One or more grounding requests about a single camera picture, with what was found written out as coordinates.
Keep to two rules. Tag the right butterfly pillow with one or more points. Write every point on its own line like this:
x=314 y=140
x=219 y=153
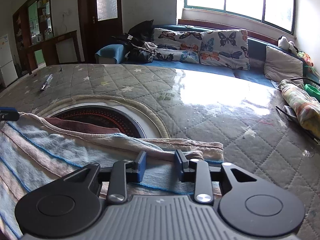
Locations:
x=225 y=48

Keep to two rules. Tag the black bag on sofa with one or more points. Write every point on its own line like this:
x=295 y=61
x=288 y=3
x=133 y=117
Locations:
x=137 y=43

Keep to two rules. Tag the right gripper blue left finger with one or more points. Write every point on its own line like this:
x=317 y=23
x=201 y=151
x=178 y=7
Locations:
x=134 y=170

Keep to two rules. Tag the folded yellow floral cloth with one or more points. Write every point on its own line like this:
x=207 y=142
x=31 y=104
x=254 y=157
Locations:
x=305 y=107

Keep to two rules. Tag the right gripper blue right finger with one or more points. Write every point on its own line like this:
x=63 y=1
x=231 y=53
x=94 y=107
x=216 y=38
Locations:
x=189 y=170

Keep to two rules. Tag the orange green plush toy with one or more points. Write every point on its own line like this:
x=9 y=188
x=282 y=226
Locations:
x=307 y=59

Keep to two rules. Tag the blue sofa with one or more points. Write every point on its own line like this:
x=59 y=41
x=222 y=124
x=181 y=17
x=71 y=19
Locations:
x=115 y=54

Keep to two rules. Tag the butterfly pillow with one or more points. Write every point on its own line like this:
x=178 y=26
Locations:
x=225 y=48
x=182 y=46

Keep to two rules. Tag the dark wooden cabinet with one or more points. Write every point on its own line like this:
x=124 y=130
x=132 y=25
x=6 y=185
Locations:
x=34 y=33

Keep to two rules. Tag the round table heater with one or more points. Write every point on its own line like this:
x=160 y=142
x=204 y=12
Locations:
x=131 y=117

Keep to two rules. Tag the black white pen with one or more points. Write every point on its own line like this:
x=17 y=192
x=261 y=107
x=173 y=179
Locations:
x=47 y=82

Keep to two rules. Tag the white refrigerator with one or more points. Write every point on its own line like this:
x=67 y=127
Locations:
x=8 y=71

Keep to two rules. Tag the blue striped sweater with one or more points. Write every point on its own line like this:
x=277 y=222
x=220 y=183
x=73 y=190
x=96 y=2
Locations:
x=35 y=152

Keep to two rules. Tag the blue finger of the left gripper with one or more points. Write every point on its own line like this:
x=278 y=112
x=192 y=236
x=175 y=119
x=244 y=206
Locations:
x=9 y=114

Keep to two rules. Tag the dark wooden door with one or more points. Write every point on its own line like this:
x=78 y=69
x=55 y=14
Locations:
x=99 y=20

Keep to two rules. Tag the left butterfly pillow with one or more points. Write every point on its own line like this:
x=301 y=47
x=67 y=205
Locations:
x=182 y=46

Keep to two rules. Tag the white plush toy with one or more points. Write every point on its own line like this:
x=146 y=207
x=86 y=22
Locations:
x=287 y=45

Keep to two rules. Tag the grey cushion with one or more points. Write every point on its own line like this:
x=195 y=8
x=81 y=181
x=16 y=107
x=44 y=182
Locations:
x=279 y=65

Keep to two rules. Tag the green bowl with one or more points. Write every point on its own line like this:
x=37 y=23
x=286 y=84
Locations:
x=312 y=91

